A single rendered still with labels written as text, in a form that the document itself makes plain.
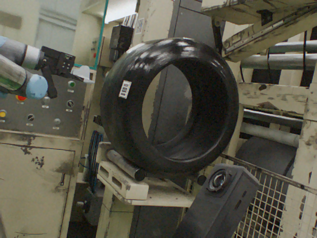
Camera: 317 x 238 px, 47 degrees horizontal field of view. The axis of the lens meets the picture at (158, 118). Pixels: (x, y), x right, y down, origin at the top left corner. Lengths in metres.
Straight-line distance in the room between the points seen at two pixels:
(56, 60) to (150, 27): 0.58
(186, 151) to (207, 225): 1.38
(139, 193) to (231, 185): 1.08
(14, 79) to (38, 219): 1.03
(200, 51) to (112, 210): 0.86
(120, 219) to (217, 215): 1.52
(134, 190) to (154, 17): 0.81
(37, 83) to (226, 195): 0.90
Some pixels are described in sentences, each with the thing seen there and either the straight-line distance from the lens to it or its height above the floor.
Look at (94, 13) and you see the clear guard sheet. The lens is 1.94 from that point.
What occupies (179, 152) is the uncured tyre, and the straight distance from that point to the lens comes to 1.69.
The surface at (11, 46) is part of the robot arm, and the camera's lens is 1.27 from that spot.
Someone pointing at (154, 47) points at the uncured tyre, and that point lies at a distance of 1.35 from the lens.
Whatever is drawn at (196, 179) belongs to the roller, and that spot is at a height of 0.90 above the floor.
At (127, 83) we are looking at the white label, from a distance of 1.29.
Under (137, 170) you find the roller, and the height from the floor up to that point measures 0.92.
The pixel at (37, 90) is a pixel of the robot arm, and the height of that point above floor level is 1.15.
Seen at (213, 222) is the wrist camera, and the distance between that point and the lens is 0.32.
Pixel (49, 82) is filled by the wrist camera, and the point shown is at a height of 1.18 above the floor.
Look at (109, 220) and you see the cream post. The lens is 1.81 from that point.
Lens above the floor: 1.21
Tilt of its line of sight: 4 degrees down
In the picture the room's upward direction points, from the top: 11 degrees clockwise
